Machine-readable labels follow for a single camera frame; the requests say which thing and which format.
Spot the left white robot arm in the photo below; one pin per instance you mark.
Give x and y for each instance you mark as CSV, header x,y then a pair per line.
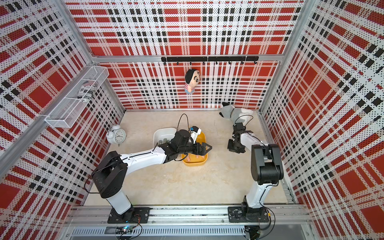
x,y
110,174

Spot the white wire wall basket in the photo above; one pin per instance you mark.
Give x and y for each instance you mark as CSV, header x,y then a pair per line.
x,y
68,110

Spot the grey plush dog toy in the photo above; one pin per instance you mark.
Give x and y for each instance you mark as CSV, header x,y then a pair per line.
x,y
236,115

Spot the yellow storage box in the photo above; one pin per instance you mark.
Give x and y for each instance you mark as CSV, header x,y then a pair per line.
x,y
194,161

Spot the white storage box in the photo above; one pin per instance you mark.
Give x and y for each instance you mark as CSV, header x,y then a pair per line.
x,y
160,134

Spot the white alarm clock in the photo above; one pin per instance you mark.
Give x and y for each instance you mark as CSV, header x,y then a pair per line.
x,y
116,135

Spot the black hook rail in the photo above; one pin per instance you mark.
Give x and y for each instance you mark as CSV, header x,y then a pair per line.
x,y
210,59

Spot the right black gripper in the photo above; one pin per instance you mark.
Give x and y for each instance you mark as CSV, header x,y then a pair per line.
x,y
229,146

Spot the striped can in basket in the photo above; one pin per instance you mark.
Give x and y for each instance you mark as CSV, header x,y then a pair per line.
x,y
87,91

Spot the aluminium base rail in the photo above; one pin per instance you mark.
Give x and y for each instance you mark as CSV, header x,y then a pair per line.
x,y
275,222

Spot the cartoon boy doll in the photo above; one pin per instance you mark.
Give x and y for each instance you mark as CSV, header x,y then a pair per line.
x,y
192,79

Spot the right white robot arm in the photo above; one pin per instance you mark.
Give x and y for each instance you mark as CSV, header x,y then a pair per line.
x,y
266,171

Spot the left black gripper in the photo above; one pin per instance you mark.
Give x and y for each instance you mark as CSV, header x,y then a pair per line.
x,y
202,152

